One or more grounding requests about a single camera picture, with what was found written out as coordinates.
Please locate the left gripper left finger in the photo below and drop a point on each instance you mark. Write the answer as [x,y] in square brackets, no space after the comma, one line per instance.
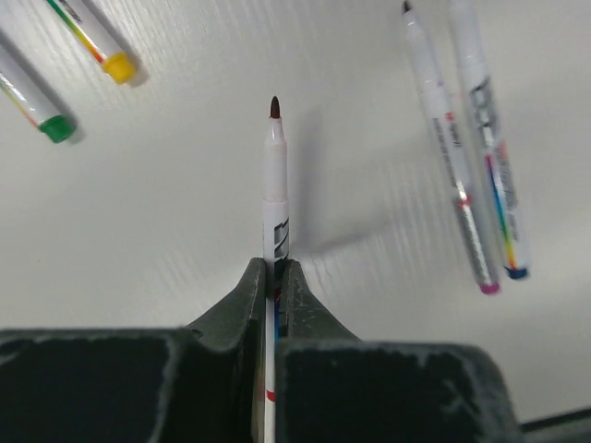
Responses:
[185,384]

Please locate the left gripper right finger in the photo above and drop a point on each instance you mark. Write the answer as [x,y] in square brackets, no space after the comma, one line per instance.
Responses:
[333,387]

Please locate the red pen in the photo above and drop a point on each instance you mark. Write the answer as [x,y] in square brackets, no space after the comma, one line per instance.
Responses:
[276,247]

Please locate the purple pen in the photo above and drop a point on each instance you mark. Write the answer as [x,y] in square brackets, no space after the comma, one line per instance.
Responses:
[441,121]

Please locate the yellow pen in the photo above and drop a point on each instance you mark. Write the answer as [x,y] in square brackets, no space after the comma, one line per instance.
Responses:
[97,39]

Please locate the green pen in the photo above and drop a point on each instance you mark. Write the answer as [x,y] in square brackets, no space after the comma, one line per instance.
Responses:
[21,86]

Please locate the blue pen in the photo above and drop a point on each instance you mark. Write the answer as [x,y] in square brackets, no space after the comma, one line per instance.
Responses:
[484,117]

